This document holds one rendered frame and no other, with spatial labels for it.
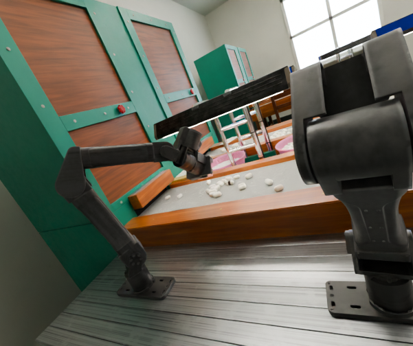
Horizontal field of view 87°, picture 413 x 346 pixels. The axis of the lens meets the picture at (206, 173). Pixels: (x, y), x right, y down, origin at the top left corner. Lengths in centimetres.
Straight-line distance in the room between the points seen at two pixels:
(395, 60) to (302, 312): 44
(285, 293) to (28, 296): 164
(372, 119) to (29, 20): 115
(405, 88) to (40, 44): 112
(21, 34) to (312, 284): 120
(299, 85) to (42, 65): 99
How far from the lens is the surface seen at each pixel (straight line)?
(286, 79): 84
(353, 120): 22
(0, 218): 185
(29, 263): 190
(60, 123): 101
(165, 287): 71
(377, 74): 24
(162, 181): 118
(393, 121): 21
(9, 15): 117
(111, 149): 63
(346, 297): 54
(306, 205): 64
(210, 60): 375
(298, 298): 56
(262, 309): 56
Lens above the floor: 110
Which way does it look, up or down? 16 degrees down
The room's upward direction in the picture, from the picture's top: 23 degrees counter-clockwise
